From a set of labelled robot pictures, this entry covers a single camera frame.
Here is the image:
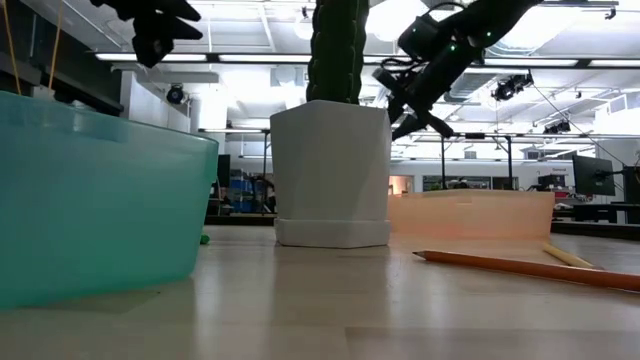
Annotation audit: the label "green cactus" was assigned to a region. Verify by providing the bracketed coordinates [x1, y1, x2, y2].
[305, 0, 371, 106]

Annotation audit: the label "round black mounted camera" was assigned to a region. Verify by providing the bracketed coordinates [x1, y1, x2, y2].
[165, 83, 187, 106]

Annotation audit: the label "yellow pencil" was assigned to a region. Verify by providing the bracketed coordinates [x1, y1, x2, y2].
[541, 241, 597, 270]

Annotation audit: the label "black desk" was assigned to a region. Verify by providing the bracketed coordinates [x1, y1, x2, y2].
[572, 202, 640, 224]

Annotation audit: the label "blue storage bins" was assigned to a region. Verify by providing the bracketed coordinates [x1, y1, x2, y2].
[229, 178, 255, 214]

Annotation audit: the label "black ceiling camera cluster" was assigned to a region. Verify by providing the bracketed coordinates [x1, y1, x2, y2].
[543, 119, 572, 136]
[491, 71, 535, 103]

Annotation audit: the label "black metal stand frame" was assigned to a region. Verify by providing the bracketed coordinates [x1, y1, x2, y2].
[438, 132, 515, 192]

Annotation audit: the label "white faceted plant pot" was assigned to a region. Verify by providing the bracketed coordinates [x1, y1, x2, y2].
[269, 99, 393, 250]

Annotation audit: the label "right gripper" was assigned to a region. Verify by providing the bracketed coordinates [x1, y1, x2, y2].
[372, 29, 484, 142]

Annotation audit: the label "yellow hanging cord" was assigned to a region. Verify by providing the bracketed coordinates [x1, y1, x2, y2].
[48, 0, 65, 92]
[1, 0, 22, 96]

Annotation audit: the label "green translucent plastic bin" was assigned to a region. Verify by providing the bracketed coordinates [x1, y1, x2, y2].
[0, 89, 220, 312]

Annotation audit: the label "orange translucent plastic bin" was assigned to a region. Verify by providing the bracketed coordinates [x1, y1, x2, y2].
[388, 188, 556, 242]

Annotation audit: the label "black computer monitor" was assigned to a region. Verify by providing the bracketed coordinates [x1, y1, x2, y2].
[572, 154, 617, 198]
[622, 165, 640, 205]
[217, 153, 232, 189]

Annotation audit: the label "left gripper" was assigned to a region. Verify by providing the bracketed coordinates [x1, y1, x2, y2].
[89, 0, 204, 69]

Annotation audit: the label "orange pencil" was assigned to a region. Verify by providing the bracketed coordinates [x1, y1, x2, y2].
[411, 249, 640, 294]

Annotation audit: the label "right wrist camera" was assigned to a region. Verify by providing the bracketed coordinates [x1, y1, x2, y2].
[397, 13, 442, 62]

